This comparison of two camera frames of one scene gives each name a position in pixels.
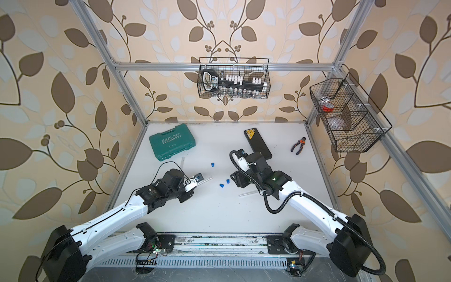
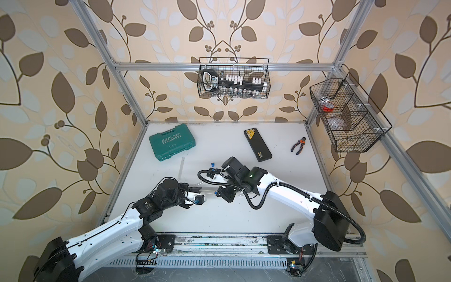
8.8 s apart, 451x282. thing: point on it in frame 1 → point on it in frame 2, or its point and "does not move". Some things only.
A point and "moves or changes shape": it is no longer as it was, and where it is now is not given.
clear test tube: x=204 y=181 moves or changes shape
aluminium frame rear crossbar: x=225 y=66 does not move
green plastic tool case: x=164 y=145 does not move
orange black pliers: x=302 y=141 does not move
